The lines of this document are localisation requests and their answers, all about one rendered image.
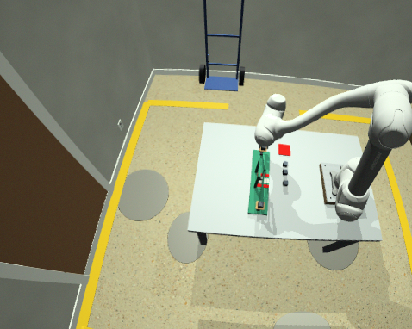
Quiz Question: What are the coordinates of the flat red square plate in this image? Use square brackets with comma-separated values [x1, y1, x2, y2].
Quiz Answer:
[278, 144, 290, 156]

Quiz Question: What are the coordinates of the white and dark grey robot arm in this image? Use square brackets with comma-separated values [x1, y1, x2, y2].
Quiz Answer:
[254, 80, 412, 222]

